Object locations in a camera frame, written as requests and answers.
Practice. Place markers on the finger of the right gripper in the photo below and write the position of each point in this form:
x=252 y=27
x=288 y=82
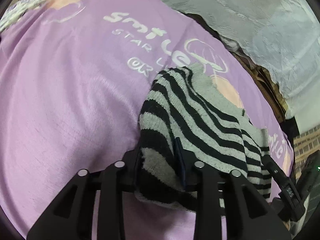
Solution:
x=289 y=205

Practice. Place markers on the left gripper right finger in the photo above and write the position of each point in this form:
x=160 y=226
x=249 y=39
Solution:
x=226 y=200

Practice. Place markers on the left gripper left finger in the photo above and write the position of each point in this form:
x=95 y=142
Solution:
x=70 y=214

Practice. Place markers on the black grey striped sweater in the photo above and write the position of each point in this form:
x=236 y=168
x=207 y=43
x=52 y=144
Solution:
x=184 y=103

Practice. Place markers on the brown woven mat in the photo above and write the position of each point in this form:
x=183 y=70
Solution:
x=261 y=77

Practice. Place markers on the purple smile bed sheet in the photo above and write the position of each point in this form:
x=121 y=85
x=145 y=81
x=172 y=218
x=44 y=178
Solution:
x=74 y=76

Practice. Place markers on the white lace cover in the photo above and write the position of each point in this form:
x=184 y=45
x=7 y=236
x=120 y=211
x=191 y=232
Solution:
x=280 y=35

